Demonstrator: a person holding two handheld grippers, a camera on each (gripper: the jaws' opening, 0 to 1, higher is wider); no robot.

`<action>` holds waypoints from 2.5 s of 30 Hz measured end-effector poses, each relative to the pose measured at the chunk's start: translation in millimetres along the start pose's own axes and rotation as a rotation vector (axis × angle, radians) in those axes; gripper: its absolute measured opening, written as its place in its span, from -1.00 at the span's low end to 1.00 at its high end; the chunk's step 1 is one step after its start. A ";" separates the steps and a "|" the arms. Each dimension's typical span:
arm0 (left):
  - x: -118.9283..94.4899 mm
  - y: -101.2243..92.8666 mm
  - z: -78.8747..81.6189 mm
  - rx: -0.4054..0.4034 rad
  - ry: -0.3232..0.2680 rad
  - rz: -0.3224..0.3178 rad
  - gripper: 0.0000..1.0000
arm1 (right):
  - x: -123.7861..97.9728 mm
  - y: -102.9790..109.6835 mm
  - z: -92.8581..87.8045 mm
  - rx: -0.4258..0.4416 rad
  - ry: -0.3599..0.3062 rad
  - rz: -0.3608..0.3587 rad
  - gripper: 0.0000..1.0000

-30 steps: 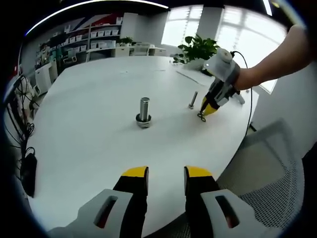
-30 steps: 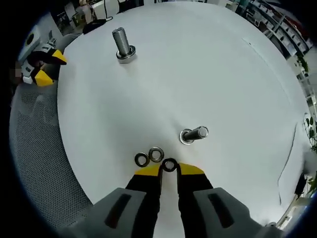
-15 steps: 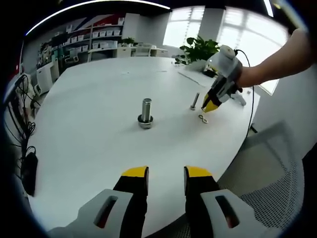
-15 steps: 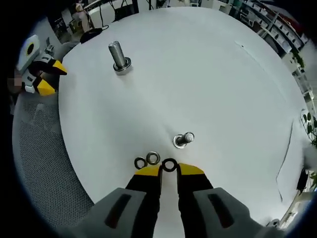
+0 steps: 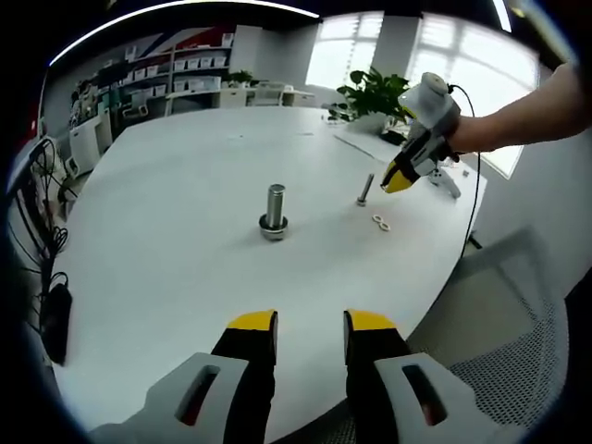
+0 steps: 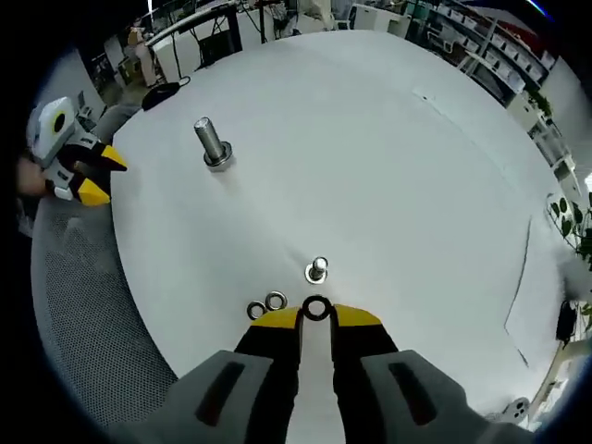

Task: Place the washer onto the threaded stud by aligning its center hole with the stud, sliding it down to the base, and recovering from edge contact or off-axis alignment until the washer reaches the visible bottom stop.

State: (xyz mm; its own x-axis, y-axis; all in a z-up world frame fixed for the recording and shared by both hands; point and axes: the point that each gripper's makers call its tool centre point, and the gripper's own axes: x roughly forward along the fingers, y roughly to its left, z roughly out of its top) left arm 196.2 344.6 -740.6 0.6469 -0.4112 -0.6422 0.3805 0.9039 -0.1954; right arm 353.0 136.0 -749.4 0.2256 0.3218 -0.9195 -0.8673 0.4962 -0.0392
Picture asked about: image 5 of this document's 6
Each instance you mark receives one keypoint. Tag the curved ceiling light strip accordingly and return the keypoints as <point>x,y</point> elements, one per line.
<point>176,18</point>

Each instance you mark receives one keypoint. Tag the large potted green plant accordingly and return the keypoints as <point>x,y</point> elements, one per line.
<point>374,92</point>

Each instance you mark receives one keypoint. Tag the low white cabinet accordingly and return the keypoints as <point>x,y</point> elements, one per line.
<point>268,96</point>

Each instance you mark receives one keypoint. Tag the white paper sheet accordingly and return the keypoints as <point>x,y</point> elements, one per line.
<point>365,145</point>

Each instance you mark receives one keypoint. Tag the shelf with white bins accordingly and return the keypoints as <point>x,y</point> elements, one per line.
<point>185,74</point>

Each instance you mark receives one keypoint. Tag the small plant in glass bowl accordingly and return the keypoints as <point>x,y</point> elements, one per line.
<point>337,113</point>

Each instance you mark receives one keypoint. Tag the large threaded steel stud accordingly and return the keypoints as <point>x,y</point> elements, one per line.
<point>276,203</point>

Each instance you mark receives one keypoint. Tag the white game controller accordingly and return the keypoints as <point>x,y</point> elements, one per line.
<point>446,182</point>

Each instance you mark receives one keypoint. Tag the grey mesh office chair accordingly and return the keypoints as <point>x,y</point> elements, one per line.
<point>499,333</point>

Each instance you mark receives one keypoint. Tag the window with white blinds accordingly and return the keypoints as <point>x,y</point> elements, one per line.
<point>485,60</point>

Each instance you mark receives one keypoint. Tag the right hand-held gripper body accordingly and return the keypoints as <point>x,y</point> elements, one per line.
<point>432,108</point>

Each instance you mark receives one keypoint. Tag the small green plant on cabinet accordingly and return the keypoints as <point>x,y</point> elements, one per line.
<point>241,78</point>

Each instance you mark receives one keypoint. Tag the small threaded steel stud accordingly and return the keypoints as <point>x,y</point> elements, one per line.
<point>367,187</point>

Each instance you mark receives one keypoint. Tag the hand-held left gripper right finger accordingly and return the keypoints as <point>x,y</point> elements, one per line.
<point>374,347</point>

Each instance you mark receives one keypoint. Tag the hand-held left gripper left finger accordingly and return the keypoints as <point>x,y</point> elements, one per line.
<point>247,351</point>

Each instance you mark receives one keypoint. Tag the straight ceiling light strip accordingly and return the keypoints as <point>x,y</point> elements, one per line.
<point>501,14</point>

